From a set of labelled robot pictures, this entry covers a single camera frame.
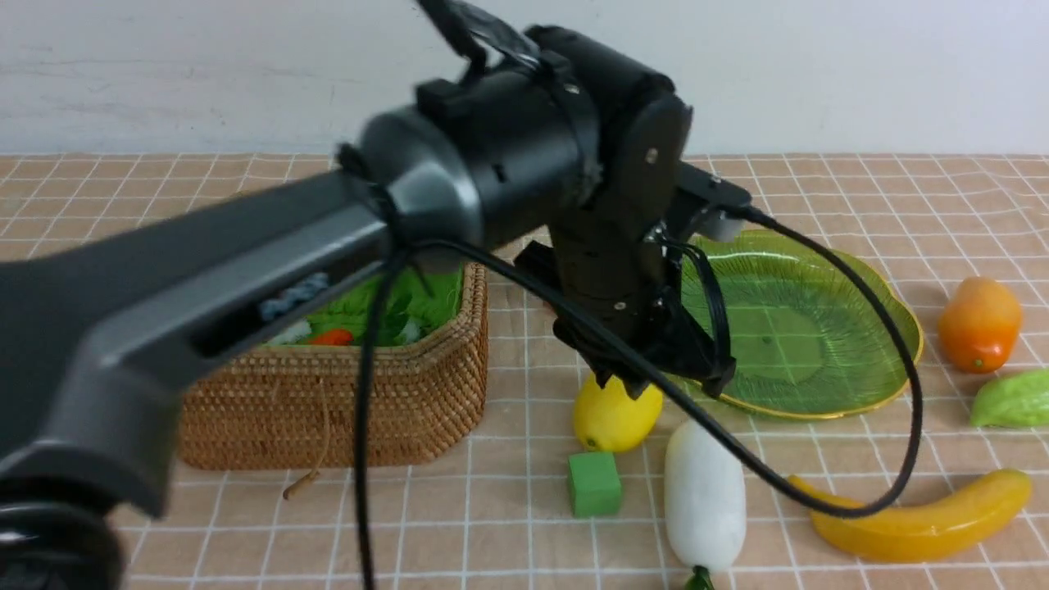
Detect yellow lemon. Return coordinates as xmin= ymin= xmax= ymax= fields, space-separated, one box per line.
xmin=573 ymin=373 xmax=664 ymax=454

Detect light green cabbage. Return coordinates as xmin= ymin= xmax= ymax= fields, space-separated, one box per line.
xmin=970 ymin=367 xmax=1048 ymax=429

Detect beige checkered tablecloth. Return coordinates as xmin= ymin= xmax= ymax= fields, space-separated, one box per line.
xmin=1 ymin=154 xmax=1048 ymax=589

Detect yellow banana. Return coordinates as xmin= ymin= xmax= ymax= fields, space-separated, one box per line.
xmin=809 ymin=468 xmax=1033 ymax=564

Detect orange carrot green leaves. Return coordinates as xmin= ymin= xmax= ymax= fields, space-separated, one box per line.
xmin=301 ymin=271 xmax=462 ymax=347

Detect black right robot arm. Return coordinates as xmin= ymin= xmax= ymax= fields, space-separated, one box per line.
xmin=2 ymin=25 xmax=751 ymax=589

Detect green foam cube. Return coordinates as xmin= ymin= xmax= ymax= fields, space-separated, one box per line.
xmin=568 ymin=452 xmax=623 ymax=519

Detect woven wicker basket green lining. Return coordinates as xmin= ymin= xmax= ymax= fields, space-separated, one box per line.
xmin=177 ymin=264 xmax=488 ymax=470

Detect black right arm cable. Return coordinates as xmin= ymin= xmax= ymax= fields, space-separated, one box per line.
xmin=354 ymin=205 xmax=924 ymax=590

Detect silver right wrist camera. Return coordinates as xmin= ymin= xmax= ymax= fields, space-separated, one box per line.
xmin=682 ymin=191 xmax=752 ymax=243

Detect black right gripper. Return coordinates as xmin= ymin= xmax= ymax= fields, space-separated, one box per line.
xmin=515 ymin=161 xmax=738 ymax=398

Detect green glass leaf plate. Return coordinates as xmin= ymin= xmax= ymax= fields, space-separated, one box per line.
xmin=692 ymin=230 xmax=908 ymax=420

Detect orange mango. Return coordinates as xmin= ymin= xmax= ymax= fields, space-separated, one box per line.
xmin=939 ymin=276 xmax=1023 ymax=374

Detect white radish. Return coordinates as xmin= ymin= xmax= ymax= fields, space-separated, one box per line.
xmin=664 ymin=421 xmax=747 ymax=589

